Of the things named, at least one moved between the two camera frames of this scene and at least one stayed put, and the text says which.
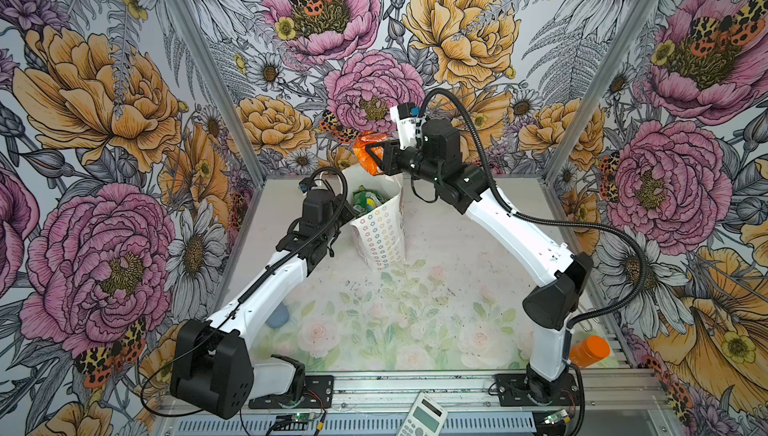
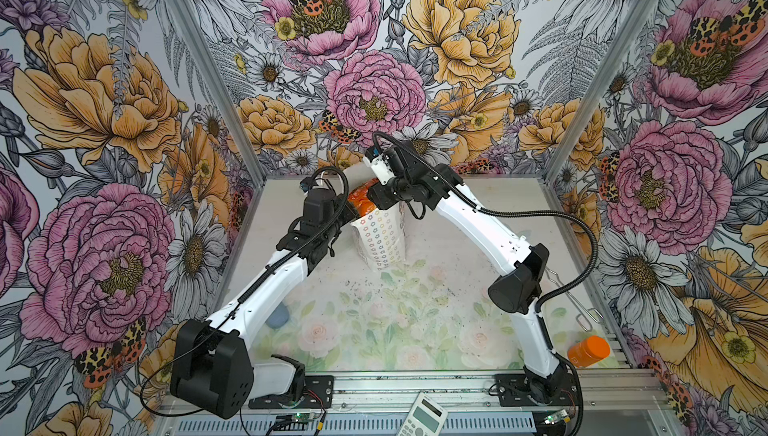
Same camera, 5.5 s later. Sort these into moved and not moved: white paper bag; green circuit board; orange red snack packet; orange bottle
Moved: orange red snack packet
Not moved: orange bottle; green circuit board; white paper bag
